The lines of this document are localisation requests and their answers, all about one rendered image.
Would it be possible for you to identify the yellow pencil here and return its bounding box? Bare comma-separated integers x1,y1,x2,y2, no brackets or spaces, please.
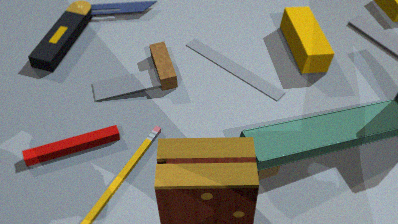
81,126,161,224

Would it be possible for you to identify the red rectangular bar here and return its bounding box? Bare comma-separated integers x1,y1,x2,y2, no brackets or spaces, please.
22,125,120,166

